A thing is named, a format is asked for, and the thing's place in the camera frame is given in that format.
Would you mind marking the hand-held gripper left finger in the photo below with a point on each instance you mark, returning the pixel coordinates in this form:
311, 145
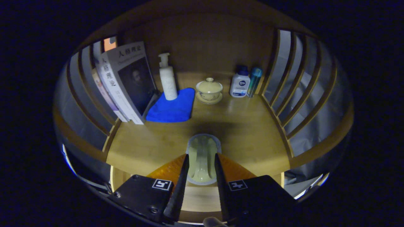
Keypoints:
180, 195

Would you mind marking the thick white book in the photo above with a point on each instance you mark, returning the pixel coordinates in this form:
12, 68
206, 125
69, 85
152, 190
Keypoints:
135, 82

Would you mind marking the teal bottle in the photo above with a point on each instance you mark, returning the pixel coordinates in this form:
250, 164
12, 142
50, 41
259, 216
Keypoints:
254, 82

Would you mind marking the pale green scrub brush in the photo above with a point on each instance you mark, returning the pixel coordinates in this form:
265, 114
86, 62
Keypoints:
202, 157

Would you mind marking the wooden cabinet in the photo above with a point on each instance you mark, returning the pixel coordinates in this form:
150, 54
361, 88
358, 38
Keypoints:
205, 41

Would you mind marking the white pump bottle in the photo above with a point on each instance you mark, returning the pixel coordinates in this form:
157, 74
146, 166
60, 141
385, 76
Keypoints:
169, 82

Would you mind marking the thin purple book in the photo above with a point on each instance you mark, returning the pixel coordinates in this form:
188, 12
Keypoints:
105, 94

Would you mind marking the white lotion bottle blue cap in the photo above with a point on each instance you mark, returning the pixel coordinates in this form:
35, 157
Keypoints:
240, 85

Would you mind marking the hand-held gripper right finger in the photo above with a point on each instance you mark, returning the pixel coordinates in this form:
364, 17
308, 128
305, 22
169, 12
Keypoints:
221, 189

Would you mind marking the blue cloth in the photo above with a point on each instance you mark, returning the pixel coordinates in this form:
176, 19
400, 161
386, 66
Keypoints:
173, 110

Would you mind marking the beige lidded teacup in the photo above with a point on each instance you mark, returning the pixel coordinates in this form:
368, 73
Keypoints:
209, 90

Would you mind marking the wooden countertop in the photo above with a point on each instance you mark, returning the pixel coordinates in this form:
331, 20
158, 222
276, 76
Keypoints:
246, 132

